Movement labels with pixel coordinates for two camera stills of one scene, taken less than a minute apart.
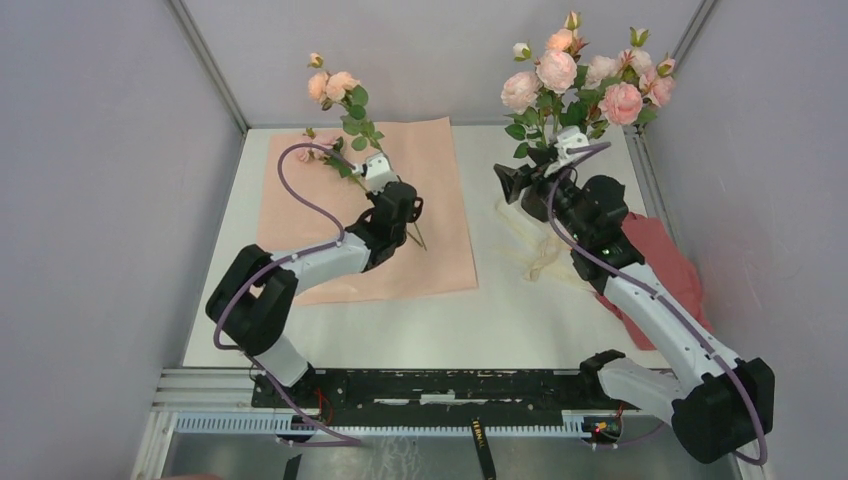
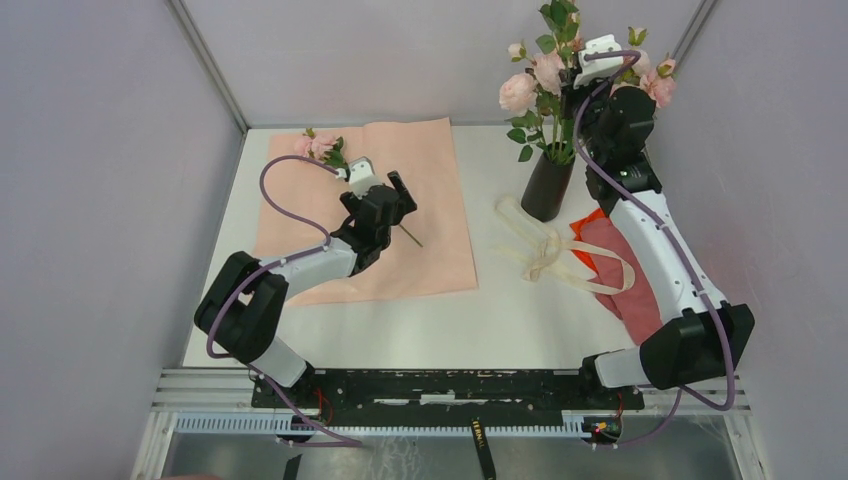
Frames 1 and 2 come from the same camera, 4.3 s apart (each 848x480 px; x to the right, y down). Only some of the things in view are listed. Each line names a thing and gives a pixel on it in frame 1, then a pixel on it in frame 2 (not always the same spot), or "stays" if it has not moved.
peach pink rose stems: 333,87 -> 552,70
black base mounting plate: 434,396 stays
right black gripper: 514,180 -> 608,93
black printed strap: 483,448 stays
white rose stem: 533,110 stays
